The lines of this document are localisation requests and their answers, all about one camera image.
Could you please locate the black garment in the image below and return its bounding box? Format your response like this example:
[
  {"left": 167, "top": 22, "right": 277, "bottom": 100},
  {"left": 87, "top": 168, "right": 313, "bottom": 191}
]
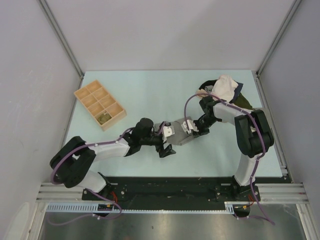
[{"left": 198, "top": 79, "right": 218, "bottom": 92}]

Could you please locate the grey underwear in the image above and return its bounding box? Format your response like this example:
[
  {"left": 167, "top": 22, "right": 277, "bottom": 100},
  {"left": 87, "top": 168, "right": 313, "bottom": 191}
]
[{"left": 162, "top": 118, "right": 195, "bottom": 146}]

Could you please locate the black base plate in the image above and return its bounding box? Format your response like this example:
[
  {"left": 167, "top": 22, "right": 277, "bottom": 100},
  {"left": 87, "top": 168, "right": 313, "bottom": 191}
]
[{"left": 50, "top": 174, "right": 293, "bottom": 203}]

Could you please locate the olive rolled garment in tray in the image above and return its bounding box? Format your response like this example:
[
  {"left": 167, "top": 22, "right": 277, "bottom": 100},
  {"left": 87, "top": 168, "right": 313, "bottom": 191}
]
[{"left": 97, "top": 113, "right": 112, "bottom": 125}]

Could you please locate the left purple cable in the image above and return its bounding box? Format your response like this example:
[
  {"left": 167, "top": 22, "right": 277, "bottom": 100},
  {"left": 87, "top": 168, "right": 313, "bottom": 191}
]
[{"left": 46, "top": 121, "right": 171, "bottom": 226}]

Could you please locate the white slotted cable duct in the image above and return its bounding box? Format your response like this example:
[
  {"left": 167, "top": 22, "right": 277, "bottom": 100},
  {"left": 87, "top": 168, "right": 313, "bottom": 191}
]
[{"left": 45, "top": 202, "right": 250, "bottom": 215}]

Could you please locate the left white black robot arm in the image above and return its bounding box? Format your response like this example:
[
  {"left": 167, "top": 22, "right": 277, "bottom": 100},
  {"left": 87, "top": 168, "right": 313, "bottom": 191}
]
[{"left": 49, "top": 118, "right": 176, "bottom": 200}]

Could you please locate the navy blue garment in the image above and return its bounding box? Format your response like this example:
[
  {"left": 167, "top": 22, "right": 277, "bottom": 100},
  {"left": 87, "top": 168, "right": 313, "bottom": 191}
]
[{"left": 234, "top": 82, "right": 244, "bottom": 93}]

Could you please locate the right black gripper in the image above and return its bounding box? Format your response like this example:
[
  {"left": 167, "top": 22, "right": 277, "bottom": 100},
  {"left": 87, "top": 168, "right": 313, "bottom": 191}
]
[{"left": 191, "top": 115, "right": 219, "bottom": 138}]

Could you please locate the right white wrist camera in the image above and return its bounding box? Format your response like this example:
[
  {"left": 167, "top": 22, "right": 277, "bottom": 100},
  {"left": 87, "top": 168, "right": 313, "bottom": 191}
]
[{"left": 181, "top": 119, "right": 197, "bottom": 134}]

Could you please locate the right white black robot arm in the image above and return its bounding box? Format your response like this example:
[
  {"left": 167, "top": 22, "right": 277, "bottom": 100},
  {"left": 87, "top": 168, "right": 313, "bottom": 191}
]
[{"left": 192, "top": 96, "right": 274, "bottom": 201}]

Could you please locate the pink white garment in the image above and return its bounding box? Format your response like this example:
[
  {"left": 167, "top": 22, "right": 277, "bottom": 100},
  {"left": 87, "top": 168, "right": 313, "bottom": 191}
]
[{"left": 211, "top": 75, "right": 239, "bottom": 103}]

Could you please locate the wooden compartment tray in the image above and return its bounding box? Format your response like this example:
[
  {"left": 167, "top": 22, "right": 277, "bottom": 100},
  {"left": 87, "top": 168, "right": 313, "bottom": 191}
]
[{"left": 74, "top": 79, "right": 127, "bottom": 131}]

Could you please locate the beige rolled garment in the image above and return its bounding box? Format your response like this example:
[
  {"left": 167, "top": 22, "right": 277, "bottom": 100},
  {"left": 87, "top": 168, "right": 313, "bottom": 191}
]
[{"left": 195, "top": 89, "right": 209, "bottom": 99}]

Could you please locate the dark olive garment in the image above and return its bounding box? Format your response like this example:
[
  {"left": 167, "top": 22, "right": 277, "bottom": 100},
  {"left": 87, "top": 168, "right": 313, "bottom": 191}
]
[{"left": 234, "top": 93, "right": 254, "bottom": 110}]

